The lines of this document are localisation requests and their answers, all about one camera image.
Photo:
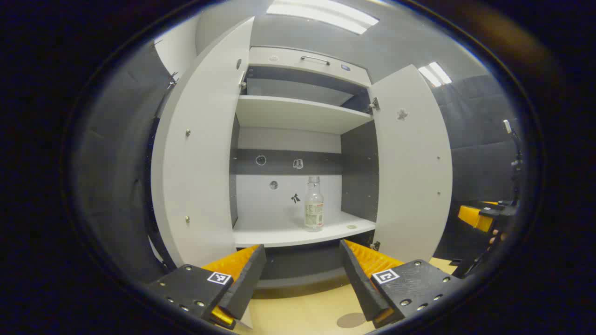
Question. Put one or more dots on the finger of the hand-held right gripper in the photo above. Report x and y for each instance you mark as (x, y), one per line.
(475, 217)

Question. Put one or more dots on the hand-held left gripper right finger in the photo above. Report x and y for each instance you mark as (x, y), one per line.
(358, 284)

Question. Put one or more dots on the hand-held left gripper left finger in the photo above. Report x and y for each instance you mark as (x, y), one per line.
(247, 284)

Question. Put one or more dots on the clear glass bottle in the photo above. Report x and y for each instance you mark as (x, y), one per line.
(314, 209)

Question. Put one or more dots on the grey cabinet drawer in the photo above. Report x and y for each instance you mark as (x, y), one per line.
(279, 65)

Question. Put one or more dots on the black tripod stand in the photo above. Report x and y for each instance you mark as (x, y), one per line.
(516, 177)

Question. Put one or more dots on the small ceiling light panel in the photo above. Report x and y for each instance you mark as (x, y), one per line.
(435, 74)

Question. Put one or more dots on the metal backdrop clip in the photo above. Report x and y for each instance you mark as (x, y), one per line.
(172, 80)

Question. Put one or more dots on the large ceiling light panel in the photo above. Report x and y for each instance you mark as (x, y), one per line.
(321, 14)

